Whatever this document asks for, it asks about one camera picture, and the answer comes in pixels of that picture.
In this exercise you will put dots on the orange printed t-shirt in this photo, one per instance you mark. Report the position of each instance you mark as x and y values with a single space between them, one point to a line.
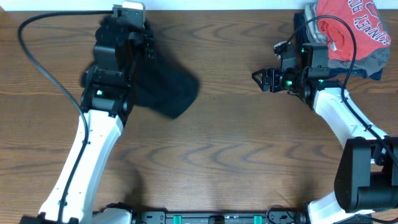
363 19

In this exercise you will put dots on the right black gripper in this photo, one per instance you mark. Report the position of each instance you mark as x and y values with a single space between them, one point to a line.
275 74

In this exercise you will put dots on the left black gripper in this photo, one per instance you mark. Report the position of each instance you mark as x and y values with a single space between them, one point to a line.
149 44

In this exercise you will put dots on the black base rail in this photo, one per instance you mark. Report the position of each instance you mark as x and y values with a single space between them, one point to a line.
274 215

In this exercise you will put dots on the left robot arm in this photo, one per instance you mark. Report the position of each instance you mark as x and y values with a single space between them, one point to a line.
72 199

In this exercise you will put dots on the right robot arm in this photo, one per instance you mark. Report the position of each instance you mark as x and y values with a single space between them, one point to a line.
366 179

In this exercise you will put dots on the grey folded t-shirt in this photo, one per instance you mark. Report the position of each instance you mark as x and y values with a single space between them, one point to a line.
367 66

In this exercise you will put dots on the black t-shirt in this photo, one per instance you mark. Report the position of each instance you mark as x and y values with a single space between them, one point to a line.
162 85

